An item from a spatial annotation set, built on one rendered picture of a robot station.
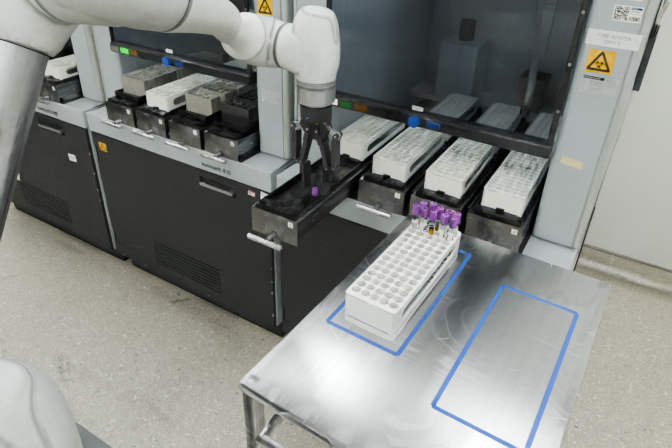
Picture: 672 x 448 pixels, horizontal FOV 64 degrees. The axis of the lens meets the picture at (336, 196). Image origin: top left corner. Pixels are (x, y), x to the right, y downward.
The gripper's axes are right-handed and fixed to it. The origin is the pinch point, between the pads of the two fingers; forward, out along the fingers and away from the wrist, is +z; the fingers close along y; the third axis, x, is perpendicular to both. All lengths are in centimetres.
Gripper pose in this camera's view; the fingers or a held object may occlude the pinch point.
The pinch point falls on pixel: (315, 178)
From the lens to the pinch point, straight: 135.5
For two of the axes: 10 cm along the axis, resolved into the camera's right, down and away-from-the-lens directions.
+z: -0.2, 8.6, 5.1
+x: -5.1, 4.3, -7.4
